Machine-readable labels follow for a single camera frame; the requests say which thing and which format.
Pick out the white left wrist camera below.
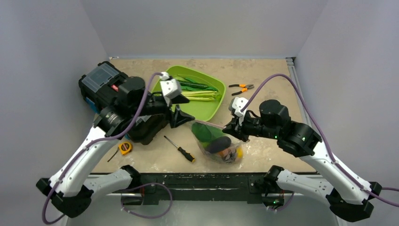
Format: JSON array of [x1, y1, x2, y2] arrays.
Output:
[[160, 72, 182, 106]]

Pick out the yellow pear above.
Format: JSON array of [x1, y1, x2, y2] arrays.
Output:
[[236, 146, 243, 160]]

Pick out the black yellow screwdriver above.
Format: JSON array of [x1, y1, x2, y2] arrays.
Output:
[[164, 136, 195, 162]]

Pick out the purple eggplant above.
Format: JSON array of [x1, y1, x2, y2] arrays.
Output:
[[205, 136, 231, 153]]

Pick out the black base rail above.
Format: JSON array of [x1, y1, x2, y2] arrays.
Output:
[[114, 172, 291, 205]]

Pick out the dark green cucumber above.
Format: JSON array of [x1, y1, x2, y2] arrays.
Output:
[[178, 81, 208, 90]]

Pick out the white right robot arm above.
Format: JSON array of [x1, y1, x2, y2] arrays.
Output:
[[223, 97, 382, 222]]

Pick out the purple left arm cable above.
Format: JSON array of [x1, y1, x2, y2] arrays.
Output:
[[41, 72, 173, 225]]

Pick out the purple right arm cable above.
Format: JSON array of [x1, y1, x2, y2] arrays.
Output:
[[241, 73, 399, 208]]

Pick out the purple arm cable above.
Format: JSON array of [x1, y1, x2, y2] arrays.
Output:
[[241, 73, 399, 208], [41, 72, 173, 225]]

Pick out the green bok choy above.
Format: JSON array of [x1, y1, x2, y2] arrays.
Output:
[[191, 122, 224, 148]]

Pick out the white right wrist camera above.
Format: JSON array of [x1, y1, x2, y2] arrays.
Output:
[[228, 97, 248, 117]]

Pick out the black toolbox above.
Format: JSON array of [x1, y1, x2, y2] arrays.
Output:
[[78, 61, 161, 145]]

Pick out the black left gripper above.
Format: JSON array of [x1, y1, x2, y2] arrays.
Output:
[[131, 93, 194, 127]]

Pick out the white napa cabbage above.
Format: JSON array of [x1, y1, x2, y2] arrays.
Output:
[[182, 90, 221, 102]]

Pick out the orange black pliers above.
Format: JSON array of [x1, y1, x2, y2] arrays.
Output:
[[228, 84, 254, 96]]

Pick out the green chili pepper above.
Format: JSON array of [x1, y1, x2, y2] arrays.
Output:
[[178, 78, 218, 92]]

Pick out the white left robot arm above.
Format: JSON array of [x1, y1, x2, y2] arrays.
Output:
[[36, 72, 193, 225]]

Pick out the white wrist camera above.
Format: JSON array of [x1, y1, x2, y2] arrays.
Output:
[[228, 97, 248, 117], [160, 72, 182, 106]]

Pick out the yellow tape measure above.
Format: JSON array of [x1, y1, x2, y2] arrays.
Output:
[[107, 142, 133, 162]]

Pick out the clear zip top bag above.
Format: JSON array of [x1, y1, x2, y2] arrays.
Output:
[[189, 121, 244, 164]]

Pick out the green plastic tray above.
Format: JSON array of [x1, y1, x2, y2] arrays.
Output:
[[166, 65, 226, 121]]

